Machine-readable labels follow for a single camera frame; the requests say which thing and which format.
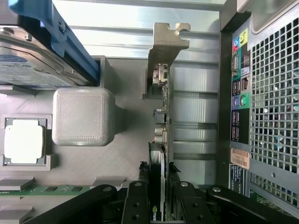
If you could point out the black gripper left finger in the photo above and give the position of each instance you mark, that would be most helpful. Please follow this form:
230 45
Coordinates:
136 205

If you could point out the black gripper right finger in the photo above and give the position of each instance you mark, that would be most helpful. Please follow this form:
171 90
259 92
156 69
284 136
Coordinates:
187 205

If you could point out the grey printed parts rack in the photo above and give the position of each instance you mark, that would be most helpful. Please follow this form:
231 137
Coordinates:
126 158

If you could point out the green RAM stick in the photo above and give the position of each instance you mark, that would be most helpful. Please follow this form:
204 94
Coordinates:
46 188

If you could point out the silver CPU chip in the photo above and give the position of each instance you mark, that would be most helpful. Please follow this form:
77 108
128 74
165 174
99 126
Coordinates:
23 142

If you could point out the open black PC case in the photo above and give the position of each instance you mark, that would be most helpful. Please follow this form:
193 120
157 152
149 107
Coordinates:
268 93

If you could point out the hard disk in blue caddy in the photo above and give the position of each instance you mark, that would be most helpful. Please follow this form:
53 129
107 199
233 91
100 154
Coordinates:
23 58

